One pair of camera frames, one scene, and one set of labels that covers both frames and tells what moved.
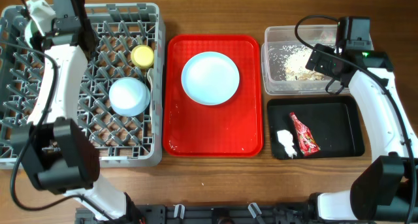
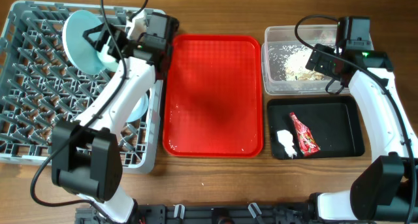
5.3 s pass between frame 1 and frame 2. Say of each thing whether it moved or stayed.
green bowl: moved
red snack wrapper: stayed
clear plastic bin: stayed
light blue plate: moved
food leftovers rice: stayed
